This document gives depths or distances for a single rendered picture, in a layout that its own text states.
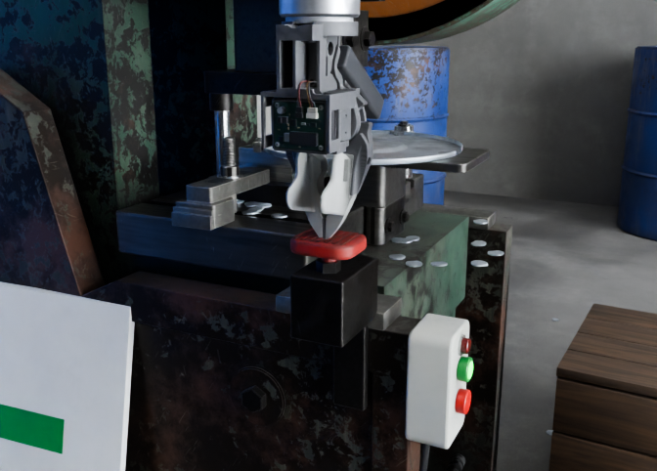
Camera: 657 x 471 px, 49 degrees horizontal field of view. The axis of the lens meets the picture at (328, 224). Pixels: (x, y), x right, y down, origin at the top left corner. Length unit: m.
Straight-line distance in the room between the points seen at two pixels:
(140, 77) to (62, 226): 0.24
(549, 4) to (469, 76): 0.58
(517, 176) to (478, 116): 0.42
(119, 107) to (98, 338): 0.32
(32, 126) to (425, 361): 0.62
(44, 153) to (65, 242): 0.13
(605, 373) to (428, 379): 0.65
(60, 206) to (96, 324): 0.17
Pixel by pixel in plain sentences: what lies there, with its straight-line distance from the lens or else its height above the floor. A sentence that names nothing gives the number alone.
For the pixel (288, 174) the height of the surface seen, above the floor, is 0.75.
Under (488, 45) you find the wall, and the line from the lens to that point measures 4.40.
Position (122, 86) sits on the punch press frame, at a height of 0.87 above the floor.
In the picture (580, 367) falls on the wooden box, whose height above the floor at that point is 0.35.
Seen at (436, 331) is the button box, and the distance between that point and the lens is 0.81.
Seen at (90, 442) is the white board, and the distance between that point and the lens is 1.11.
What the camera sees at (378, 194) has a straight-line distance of 1.03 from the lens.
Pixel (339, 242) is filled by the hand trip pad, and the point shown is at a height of 0.74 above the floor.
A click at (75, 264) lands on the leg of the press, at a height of 0.63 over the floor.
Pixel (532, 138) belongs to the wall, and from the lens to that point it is 4.39.
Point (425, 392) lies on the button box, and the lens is 0.83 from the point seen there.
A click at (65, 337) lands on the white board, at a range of 1.10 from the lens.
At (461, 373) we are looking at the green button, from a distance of 0.83.
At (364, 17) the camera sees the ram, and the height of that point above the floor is 0.97.
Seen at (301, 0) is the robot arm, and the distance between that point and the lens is 0.67.
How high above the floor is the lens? 0.94
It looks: 15 degrees down
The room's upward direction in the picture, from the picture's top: straight up
